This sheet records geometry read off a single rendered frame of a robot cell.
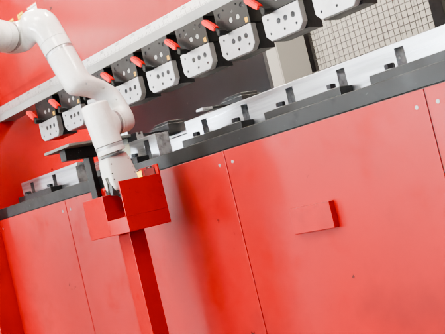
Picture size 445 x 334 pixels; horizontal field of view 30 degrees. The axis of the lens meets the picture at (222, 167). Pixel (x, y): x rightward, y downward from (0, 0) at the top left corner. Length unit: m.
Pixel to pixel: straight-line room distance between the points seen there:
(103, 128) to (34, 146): 1.50
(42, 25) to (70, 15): 0.72
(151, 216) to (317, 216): 0.53
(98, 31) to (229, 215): 0.98
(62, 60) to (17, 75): 1.17
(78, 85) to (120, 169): 0.28
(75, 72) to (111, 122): 0.18
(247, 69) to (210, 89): 0.24
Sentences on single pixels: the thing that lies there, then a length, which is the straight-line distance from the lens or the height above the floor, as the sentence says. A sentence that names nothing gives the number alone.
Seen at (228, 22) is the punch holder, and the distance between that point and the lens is 2.55.
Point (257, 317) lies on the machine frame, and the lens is 2.50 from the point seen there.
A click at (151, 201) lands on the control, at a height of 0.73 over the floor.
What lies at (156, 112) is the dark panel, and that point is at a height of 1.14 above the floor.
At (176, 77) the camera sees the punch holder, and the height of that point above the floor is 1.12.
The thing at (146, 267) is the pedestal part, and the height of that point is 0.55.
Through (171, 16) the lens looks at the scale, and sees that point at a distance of 2.76.
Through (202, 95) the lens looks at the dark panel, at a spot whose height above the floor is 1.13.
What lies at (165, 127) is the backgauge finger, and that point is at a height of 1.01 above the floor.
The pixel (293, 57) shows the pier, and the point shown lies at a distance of 5.61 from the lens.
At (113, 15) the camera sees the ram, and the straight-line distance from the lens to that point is 3.03.
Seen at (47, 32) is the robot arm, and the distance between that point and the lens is 2.54.
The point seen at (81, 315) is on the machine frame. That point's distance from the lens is 3.32.
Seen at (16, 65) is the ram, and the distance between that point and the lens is 3.67.
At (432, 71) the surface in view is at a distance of 1.95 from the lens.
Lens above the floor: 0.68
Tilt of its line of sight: 2 degrees up
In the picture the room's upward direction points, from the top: 13 degrees counter-clockwise
